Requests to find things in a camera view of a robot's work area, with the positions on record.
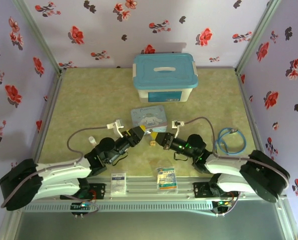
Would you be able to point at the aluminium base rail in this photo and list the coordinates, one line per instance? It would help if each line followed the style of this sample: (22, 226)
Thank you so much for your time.
(143, 187)

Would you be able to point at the blue green sachet packet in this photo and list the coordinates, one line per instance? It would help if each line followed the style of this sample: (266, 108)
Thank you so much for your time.
(166, 181)

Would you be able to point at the small white bottle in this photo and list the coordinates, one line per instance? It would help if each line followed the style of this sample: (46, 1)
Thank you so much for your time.
(92, 140)

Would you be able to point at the aluminium side rail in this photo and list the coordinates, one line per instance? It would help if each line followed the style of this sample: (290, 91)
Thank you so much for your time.
(49, 110)
(250, 110)

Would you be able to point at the blue cartoon tin box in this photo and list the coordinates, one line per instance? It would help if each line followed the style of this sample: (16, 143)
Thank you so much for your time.
(148, 117)

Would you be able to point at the blue lidded storage box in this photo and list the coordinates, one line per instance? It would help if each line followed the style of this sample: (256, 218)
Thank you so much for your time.
(163, 80)

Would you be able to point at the white card packet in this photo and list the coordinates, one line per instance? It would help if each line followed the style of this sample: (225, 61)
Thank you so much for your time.
(118, 183)

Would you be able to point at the aluminium frame post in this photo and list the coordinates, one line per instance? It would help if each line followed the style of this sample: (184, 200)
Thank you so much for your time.
(39, 35)
(257, 35)

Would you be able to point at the small board with lights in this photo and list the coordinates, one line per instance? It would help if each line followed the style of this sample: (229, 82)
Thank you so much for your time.
(221, 203)

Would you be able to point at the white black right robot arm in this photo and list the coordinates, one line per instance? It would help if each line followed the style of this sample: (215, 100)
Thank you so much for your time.
(224, 165)

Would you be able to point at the green circuit board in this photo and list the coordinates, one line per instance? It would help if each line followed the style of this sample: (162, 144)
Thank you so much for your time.
(81, 206)

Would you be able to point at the small wooden cube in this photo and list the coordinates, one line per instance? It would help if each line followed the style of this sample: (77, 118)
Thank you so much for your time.
(152, 143)

